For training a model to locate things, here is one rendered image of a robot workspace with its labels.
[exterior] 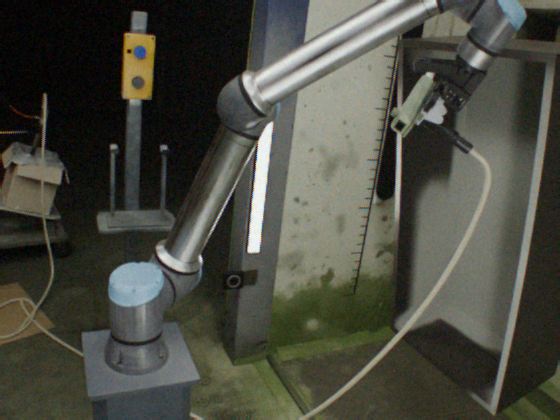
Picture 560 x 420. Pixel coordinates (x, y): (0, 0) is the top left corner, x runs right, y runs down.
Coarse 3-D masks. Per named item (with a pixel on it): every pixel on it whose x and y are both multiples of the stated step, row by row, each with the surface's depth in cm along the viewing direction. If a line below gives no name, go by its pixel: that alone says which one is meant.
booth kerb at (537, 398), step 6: (534, 390) 221; (540, 390) 218; (528, 396) 224; (534, 396) 221; (540, 396) 218; (546, 396) 215; (552, 396) 212; (534, 402) 221; (540, 402) 218; (546, 402) 215; (552, 402) 212; (558, 402) 209; (540, 408) 218; (546, 408) 215; (552, 408) 212; (558, 408) 209; (546, 414) 214; (552, 414) 211; (558, 414) 209
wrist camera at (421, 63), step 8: (416, 64) 112; (424, 64) 111; (432, 64) 110; (440, 64) 110; (448, 64) 109; (456, 64) 109; (432, 72) 111; (440, 72) 111; (448, 72) 110; (456, 72) 109
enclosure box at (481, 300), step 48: (432, 48) 141; (528, 48) 117; (480, 96) 171; (528, 96) 153; (432, 144) 177; (480, 144) 178; (528, 144) 158; (432, 192) 186; (480, 192) 184; (528, 192) 163; (432, 240) 196; (480, 240) 190; (528, 240) 126; (432, 288) 207; (480, 288) 196; (528, 288) 134; (432, 336) 196; (480, 336) 193; (528, 336) 145; (480, 384) 168; (528, 384) 159
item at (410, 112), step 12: (420, 84) 127; (432, 84) 132; (420, 96) 122; (396, 108) 116; (408, 108) 115; (420, 108) 118; (396, 120) 112; (408, 120) 111; (444, 132) 119; (456, 132) 120; (456, 144) 120; (468, 144) 119
